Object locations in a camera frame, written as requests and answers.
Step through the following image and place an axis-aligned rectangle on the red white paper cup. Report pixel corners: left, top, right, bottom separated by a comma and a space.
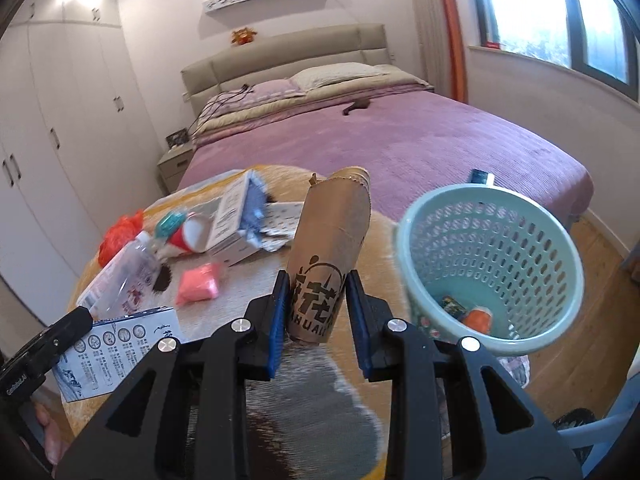
165, 214, 214, 258

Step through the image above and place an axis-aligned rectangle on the window with dark frame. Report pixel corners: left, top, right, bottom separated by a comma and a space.
474, 0, 639, 101

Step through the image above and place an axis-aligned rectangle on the dark object on bed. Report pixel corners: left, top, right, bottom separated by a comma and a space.
342, 98, 371, 116

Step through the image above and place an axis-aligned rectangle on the teal packet in plastic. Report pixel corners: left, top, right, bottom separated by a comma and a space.
154, 209, 188, 240

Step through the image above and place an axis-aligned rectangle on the panda pattern round rug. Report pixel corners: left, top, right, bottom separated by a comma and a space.
67, 162, 417, 480

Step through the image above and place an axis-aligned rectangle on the person's left hand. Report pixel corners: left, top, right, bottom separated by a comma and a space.
35, 403, 70, 471

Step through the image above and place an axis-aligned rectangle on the clear plastic bottle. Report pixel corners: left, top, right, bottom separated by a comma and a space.
76, 230, 160, 321

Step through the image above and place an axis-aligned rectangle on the orange white bottle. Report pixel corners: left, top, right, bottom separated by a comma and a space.
462, 307, 494, 335

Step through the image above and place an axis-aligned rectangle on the beige padded headboard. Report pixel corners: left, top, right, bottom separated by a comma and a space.
181, 24, 392, 114

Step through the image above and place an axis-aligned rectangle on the black remote on bed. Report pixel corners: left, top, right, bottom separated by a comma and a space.
469, 169, 495, 186

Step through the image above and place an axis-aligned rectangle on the white cardboard box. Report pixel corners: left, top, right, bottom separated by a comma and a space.
206, 170, 267, 266

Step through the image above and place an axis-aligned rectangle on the picture frame on nightstand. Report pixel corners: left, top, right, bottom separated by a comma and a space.
166, 128, 191, 150

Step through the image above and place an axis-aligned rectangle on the red plastic bag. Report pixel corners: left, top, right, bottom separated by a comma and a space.
98, 209, 143, 268

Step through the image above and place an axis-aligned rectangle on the pink packet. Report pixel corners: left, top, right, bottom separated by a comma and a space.
176, 262, 221, 307

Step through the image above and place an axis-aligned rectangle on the beige orange left curtain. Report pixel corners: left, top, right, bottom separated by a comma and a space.
412, 0, 468, 103

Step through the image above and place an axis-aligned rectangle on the white patterned pillow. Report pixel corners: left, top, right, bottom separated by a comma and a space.
290, 62, 386, 92

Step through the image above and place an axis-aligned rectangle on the orange plush toy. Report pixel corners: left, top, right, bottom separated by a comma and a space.
231, 27, 257, 46

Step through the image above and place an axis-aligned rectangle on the blue milk carton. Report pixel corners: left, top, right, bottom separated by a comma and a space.
52, 308, 183, 403

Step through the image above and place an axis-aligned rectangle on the brown paper cup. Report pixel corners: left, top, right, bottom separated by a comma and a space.
286, 166, 371, 344

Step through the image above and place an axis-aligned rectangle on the light green laundry basket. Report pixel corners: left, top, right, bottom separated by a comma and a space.
395, 184, 585, 356

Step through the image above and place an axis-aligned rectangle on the black cable on pillow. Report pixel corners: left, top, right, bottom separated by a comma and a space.
188, 83, 252, 131

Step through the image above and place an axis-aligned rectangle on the pink pillow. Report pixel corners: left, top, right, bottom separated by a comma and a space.
200, 79, 306, 119

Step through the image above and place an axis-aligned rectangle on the black trash bin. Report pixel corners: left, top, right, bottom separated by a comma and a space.
552, 407, 599, 466

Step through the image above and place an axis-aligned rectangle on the bed with purple cover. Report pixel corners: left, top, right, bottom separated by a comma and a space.
179, 66, 594, 224

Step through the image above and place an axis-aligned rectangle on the beige nightstand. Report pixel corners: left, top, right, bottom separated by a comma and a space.
157, 142, 194, 193

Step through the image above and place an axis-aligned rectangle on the white built-in wardrobe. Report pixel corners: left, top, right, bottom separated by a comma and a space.
1, 0, 162, 324

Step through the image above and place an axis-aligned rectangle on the dotted paper wrapper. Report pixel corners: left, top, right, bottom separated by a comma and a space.
259, 202, 304, 252

